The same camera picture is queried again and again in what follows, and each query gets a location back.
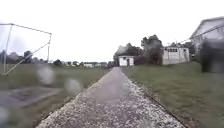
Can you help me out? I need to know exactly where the small white shed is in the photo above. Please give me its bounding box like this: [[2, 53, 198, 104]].
[[118, 55, 135, 68]]

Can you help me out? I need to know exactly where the distant row of houses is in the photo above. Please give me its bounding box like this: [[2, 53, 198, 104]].
[[61, 61, 111, 69]]

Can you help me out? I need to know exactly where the grey gravel path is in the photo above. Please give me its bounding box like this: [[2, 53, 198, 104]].
[[35, 66, 186, 128]]

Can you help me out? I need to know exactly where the cluster of dark trees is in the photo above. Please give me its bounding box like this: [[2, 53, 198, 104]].
[[112, 34, 164, 67]]

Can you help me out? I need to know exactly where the pale garage building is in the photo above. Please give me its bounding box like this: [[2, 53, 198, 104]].
[[161, 46, 191, 66]]

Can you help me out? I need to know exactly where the grass lawn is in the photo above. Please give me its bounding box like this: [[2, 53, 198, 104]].
[[120, 61, 224, 128]]

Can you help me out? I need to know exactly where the grass field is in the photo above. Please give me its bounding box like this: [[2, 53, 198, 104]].
[[0, 63, 112, 128]]

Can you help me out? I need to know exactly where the distant tree line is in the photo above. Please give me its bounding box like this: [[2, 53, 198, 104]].
[[0, 49, 64, 66]]

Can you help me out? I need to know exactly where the dark bush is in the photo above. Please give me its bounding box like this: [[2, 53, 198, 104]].
[[199, 38, 224, 74]]

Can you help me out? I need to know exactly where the grey gabled house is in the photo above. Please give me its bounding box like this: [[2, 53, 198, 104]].
[[189, 16, 224, 63]]

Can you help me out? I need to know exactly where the white goal frame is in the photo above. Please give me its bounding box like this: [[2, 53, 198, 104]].
[[0, 22, 53, 76]]

